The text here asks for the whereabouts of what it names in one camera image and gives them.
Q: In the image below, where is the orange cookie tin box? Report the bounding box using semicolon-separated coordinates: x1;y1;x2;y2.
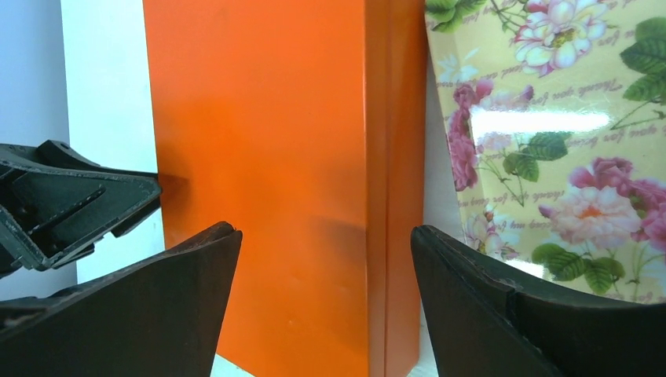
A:
384;1;428;376

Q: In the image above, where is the orange tin lid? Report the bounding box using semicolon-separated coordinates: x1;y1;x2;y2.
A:
144;1;383;376

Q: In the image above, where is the floral tray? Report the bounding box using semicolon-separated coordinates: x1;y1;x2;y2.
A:
424;0;665;304

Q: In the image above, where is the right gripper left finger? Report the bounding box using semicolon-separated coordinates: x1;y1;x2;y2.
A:
1;221;243;376

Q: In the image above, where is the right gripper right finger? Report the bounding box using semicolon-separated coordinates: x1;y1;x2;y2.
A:
411;225;665;376

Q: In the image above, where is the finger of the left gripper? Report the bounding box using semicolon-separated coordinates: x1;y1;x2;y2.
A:
1;140;162;276

